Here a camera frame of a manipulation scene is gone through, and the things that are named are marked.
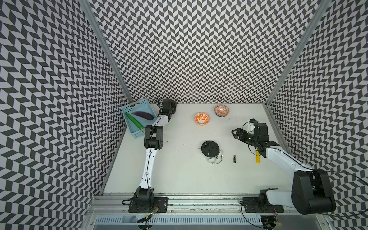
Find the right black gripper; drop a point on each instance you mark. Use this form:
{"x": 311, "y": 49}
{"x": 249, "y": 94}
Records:
{"x": 241, "y": 137}

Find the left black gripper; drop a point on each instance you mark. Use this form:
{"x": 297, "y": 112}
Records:
{"x": 173, "y": 103}

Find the yellow handled screwdriver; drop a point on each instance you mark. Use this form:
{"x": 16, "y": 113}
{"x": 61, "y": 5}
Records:
{"x": 257, "y": 157}

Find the white twin-bell alarm clock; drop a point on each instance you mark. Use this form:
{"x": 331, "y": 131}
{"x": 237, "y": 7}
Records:
{"x": 212, "y": 152}

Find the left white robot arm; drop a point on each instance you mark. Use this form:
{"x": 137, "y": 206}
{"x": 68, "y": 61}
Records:
{"x": 153, "y": 142}

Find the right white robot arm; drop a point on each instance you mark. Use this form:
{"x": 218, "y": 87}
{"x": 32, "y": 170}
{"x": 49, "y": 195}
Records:
{"x": 311, "y": 191}

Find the dark purple eggplant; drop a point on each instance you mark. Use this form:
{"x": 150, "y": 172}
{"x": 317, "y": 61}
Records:
{"x": 143, "y": 115}

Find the overturned orange patterned bowl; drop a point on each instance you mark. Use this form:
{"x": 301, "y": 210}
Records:
{"x": 221, "y": 110}

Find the light blue perforated basket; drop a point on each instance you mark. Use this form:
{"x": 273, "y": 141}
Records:
{"x": 141, "y": 105}

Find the orange white patterned bowl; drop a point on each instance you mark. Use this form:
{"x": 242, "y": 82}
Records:
{"x": 202, "y": 118}

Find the green cucumber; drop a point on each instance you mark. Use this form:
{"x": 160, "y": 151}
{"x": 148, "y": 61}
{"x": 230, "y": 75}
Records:
{"x": 134, "y": 121}

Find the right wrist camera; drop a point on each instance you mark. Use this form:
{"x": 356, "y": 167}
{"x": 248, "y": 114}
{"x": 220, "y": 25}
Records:
{"x": 251, "y": 127}

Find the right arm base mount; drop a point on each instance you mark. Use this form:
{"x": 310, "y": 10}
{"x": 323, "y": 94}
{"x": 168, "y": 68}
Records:
{"x": 253, "y": 206}

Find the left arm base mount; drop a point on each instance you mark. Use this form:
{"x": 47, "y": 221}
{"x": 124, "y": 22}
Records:
{"x": 148, "y": 204}

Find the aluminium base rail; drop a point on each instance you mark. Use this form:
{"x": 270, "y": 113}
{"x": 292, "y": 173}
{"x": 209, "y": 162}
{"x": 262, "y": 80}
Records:
{"x": 196, "y": 212}

